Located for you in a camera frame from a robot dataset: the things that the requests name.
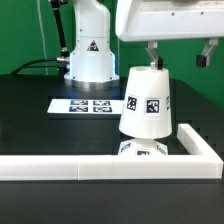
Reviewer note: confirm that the white lamp base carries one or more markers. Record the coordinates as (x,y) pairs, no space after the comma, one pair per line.
(142,147)

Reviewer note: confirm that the white lamp shade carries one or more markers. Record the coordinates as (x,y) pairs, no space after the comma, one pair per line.
(146,111)

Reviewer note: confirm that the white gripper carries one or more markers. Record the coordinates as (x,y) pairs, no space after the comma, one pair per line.
(146,20)

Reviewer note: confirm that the white L-shaped fence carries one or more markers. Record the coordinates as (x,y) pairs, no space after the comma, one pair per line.
(201,162)

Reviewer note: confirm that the white tag sheet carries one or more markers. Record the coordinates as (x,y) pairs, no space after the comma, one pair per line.
(85,106)

